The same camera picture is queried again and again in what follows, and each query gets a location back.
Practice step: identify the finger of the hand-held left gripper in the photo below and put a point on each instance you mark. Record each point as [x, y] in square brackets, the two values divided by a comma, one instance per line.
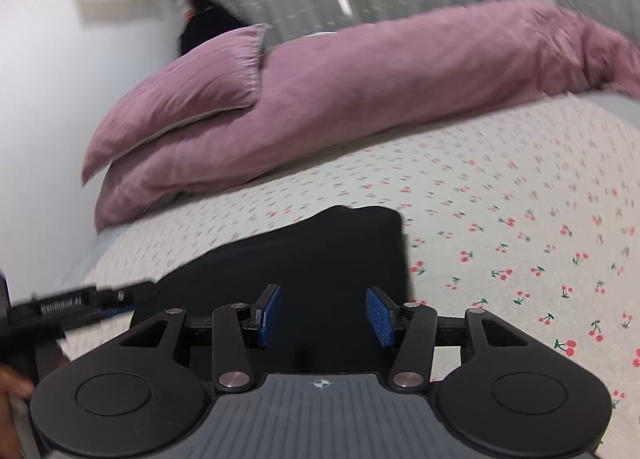
[125, 301]

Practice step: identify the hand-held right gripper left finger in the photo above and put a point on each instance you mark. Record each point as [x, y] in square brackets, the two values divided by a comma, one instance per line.
[267, 319]

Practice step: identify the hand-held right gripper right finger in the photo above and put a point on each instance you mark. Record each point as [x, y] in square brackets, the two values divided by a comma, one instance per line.
[382, 319]

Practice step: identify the black pants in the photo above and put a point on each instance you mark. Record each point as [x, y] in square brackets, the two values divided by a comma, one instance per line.
[320, 259]

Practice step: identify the person's left hand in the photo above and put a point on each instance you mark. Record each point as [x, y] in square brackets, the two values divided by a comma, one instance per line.
[10, 389]

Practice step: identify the cherry print bed sheet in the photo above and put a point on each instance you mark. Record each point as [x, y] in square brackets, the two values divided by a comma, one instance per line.
[500, 199]

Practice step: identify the pink velvet pillow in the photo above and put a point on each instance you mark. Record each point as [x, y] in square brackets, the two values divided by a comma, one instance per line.
[190, 94]

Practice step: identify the pink velvet duvet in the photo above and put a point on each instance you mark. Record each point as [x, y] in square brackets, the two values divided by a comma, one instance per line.
[390, 89]

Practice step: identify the dark hanging cloth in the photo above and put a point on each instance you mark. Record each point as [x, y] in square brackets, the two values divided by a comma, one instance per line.
[205, 24]

